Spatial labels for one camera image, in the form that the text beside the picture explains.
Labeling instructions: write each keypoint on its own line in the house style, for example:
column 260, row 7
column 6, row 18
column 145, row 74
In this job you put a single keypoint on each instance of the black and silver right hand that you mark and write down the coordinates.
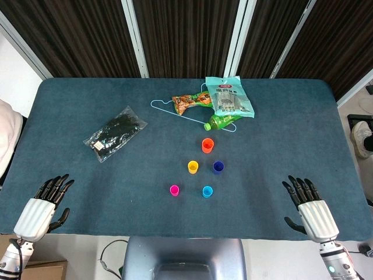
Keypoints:
column 316, row 217

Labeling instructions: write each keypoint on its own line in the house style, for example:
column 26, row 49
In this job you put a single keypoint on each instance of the black and silver left hand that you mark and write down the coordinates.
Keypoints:
column 38, row 216

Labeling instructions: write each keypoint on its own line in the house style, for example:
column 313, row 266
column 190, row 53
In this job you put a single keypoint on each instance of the dark blue plastic cup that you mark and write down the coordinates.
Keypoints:
column 218, row 167

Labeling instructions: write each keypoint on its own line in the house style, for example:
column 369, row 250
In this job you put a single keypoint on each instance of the light blue plastic cup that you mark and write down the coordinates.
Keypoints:
column 207, row 191

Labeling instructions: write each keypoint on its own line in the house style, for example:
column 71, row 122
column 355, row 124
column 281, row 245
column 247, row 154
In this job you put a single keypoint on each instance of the yellow plastic cup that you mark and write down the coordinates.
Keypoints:
column 193, row 167

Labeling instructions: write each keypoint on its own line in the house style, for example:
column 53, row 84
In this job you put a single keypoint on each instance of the pink plastic cup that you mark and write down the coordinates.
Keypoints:
column 174, row 190

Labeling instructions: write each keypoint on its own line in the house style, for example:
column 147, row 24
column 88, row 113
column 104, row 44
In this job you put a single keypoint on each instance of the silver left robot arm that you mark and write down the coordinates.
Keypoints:
column 11, row 258

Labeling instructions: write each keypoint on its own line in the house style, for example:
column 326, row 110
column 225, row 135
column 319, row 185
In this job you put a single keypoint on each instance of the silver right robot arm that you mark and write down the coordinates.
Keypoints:
column 335, row 261

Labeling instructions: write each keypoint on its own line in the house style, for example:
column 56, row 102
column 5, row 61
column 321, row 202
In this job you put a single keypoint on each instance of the brown cardboard box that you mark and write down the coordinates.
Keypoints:
column 43, row 269

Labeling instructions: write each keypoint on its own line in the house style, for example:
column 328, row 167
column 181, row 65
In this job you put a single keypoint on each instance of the blue table cloth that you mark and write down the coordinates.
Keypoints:
column 116, row 204

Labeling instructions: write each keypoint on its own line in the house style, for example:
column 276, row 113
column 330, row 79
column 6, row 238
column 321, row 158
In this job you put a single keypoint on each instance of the pale pink garment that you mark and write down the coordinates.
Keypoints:
column 8, row 131

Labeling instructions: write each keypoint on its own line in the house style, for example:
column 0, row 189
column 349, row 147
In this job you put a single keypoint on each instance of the white sneaker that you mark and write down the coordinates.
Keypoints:
column 360, row 137

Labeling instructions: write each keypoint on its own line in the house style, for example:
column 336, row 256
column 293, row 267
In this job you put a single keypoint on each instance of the black gloves in clear bag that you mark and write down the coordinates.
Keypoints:
column 116, row 131

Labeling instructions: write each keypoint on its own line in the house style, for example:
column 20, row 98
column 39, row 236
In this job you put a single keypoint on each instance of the orange plastic cup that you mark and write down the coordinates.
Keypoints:
column 208, row 145

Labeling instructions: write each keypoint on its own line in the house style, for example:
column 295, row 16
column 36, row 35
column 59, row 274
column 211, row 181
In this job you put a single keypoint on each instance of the green drink bottle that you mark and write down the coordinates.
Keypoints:
column 222, row 120

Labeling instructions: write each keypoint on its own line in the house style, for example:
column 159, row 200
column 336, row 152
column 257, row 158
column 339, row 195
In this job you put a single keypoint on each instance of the grey robot torso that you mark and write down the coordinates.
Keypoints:
column 183, row 256

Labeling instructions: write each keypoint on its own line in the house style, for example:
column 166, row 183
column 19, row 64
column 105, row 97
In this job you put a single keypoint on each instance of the teal snack bag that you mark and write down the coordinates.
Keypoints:
column 230, row 97

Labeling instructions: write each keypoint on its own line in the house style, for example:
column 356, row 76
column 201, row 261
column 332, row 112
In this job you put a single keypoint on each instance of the orange green snack bag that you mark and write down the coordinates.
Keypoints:
column 186, row 104

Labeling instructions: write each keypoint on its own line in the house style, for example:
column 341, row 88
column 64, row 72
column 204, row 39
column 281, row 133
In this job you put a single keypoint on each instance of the dark brown partition panel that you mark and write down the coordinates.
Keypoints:
column 186, row 35
column 73, row 35
column 344, row 43
column 268, row 38

